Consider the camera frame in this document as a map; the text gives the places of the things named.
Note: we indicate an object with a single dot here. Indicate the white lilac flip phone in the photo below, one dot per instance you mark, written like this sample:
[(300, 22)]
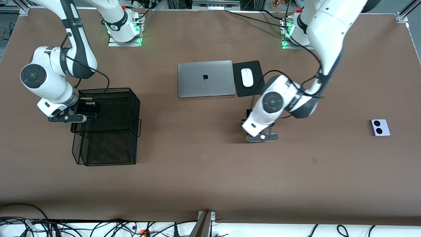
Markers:
[(384, 126)]

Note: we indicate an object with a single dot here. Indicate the aluminium frame profile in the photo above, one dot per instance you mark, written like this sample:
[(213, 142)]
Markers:
[(402, 16), (24, 10)]

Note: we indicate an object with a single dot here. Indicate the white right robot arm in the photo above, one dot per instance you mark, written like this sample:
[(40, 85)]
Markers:
[(49, 85)]

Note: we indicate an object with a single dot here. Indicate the black flip phone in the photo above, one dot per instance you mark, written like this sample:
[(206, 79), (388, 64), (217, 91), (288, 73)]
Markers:
[(98, 112)]

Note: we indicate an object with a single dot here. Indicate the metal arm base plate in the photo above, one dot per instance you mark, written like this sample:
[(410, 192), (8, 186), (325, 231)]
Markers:
[(125, 44), (299, 47)]

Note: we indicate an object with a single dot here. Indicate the white computer mouse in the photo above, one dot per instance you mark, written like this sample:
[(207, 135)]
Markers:
[(247, 77)]

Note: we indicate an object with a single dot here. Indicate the grey box with white plugs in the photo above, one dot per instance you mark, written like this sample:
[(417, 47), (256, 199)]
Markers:
[(200, 3)]

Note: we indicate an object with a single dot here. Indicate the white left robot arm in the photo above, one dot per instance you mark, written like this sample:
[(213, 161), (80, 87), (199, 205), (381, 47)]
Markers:
[(329, 33)]

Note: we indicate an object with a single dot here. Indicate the silver laptop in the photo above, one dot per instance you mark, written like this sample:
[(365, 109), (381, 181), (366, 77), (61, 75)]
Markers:
[(197, 82)]

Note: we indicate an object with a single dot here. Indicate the black mouse pad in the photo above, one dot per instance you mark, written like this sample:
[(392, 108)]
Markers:
[(238, 89)]

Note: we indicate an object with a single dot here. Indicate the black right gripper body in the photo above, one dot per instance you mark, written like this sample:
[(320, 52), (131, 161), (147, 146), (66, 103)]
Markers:
[(86, 106)]

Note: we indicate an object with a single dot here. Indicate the grey metal mounting bracket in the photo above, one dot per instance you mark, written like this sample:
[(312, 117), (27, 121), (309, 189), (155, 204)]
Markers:
[(202, 227)]

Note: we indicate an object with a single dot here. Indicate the black mesh two-tier organizer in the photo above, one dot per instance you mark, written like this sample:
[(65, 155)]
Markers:
[(111, 148)]

